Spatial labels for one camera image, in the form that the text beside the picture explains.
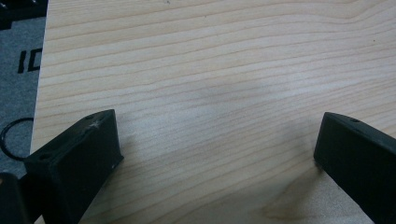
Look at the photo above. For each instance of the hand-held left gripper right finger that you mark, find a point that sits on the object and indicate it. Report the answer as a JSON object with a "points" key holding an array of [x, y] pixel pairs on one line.
{"points": [[358, 158]]}

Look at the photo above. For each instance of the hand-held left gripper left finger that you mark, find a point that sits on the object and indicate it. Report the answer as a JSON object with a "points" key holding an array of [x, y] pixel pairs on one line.
{"points": [[74, 165]]}

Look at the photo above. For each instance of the black equipment base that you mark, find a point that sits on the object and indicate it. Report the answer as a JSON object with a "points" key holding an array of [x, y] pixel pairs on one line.
{"points": [[18, 9]]}

